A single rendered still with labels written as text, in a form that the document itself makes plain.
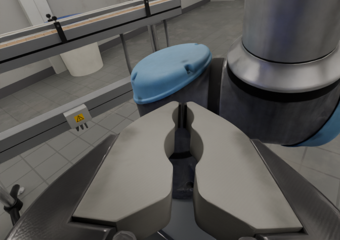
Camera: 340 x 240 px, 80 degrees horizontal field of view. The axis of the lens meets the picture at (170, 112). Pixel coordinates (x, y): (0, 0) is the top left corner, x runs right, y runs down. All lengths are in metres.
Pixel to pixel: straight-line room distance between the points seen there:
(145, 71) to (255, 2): 0.14
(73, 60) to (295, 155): 2.71
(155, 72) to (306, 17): 0.16
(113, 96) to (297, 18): 1.19
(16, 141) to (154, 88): 1.10
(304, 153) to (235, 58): 1.41
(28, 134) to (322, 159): 1.71
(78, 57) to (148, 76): 2.82
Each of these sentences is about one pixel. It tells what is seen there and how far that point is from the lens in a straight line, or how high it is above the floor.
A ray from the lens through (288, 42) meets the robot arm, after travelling 0.20.
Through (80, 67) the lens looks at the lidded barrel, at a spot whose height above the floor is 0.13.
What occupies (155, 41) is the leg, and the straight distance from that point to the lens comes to 1.38.
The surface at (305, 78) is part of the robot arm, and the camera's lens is 0.22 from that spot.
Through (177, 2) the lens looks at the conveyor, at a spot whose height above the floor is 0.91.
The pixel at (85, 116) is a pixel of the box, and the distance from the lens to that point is 1.24.
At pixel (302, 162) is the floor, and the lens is 1.55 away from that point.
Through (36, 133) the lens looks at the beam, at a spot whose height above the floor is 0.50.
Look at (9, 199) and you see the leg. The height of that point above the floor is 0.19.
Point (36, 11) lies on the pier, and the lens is 3.42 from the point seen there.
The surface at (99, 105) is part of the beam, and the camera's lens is 1.30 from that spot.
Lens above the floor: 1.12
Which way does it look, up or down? 36 degrees down
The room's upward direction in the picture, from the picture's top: 10 degrees counter-clockwise
